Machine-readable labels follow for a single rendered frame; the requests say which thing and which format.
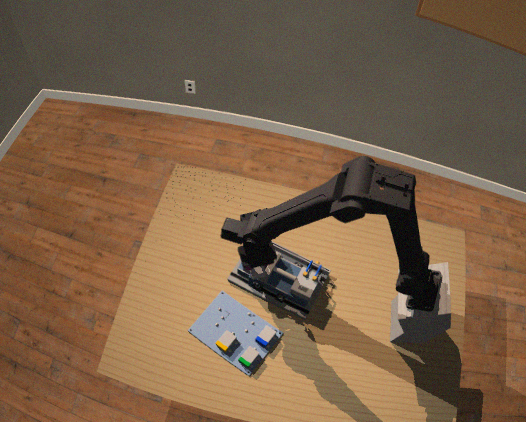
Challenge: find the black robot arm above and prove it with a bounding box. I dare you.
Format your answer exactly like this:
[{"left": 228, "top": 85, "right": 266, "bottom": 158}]
[{"left": 221, "top": 156, "right": 441, "bottom": 312}]

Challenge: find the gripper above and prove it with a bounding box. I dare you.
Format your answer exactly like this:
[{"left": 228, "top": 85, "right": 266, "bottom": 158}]
[{"left": 238, "top": 240, "right": 277, "bottom": 270}]

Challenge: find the beige block with yellow end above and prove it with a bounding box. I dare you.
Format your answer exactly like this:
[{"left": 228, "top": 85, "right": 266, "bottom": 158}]
[{"left": 215, "top": 330, "right": 237, "bottom": 352}]

